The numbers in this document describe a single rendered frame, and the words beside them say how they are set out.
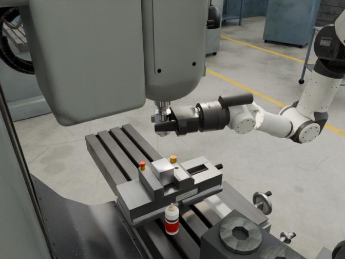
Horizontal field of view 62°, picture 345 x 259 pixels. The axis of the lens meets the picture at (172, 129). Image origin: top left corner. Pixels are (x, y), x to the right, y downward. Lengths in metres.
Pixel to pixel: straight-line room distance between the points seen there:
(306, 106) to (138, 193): 0.61
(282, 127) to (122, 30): 0.62
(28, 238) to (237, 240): 0.42
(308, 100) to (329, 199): 1.68
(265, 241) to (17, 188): 0.50
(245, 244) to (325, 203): 1.95
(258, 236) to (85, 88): 0.46
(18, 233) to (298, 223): 1.99
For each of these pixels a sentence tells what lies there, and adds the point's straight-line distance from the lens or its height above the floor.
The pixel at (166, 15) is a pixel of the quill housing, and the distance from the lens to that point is 0.62.
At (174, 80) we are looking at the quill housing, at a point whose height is 1.38.
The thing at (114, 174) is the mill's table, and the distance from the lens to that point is 1.12.
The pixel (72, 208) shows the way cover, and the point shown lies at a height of 0.93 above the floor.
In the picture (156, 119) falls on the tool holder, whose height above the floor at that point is 1.24.
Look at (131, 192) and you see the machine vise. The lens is 0.94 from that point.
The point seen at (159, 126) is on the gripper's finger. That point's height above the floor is 1.23.
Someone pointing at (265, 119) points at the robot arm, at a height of 1.20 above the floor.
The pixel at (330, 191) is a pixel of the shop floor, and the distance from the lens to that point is 2.70.
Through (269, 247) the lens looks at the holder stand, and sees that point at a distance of 0.66.
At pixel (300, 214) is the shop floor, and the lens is 2.40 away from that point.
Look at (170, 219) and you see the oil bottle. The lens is 0.85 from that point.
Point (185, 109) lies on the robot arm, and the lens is 0.84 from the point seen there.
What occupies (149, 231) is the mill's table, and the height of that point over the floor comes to 0.92.
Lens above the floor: 1.62
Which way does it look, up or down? 31 degrees down
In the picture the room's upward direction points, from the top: straight up
